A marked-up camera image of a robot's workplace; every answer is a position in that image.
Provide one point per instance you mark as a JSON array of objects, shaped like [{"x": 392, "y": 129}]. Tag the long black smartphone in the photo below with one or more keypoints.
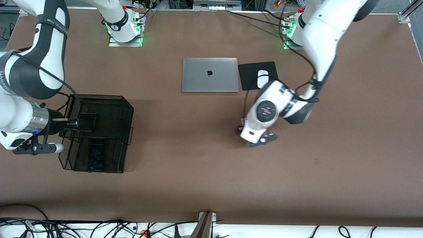
[{"x": 96, "y": 160}]

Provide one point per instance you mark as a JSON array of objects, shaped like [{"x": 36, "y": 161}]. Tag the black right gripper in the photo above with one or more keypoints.
[{"x": 55, "y": 126}]

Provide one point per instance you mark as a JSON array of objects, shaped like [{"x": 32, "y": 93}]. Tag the white power strip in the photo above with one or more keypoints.
[{"x": 216, "y": 7}]

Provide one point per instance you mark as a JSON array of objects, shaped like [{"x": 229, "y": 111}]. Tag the orange plug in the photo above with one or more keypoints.
[{"x": 143, "y": 233}]

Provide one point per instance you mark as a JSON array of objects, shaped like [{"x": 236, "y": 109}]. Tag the black mouse pad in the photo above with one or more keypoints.
[{"x": 248, "y": 76}]

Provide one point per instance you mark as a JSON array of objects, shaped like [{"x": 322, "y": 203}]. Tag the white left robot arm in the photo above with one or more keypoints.
[{"x": 320, "y": 33}]

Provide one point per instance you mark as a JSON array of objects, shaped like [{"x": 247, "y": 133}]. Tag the silver closed laptop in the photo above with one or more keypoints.
[{"x": 198, "y": 79}]

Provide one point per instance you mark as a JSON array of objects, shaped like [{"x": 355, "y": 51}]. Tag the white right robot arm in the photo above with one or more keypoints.
[{"x": 53, "y": 49}]

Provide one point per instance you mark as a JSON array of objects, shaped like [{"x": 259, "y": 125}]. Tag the aluminium frame profile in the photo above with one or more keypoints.
[{"x": 403, "y": 16}]

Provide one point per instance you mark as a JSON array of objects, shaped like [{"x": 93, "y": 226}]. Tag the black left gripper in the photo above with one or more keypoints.
[{"x": 239, "y": 131}]

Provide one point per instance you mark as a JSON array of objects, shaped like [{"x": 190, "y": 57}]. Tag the small orange background object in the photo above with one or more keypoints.
[{"x": 277, "y": 4}]

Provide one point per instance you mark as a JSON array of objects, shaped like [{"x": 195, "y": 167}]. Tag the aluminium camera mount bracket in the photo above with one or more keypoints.
[{"x": 203, "y": 228}]

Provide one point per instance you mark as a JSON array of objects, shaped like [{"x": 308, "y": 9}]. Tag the white computer mouse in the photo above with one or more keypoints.
[{"x": 263, "y": 72}]

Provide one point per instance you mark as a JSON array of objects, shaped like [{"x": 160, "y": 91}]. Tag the small black flip phone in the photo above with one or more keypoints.
[{"x": 86, "y": 122}]

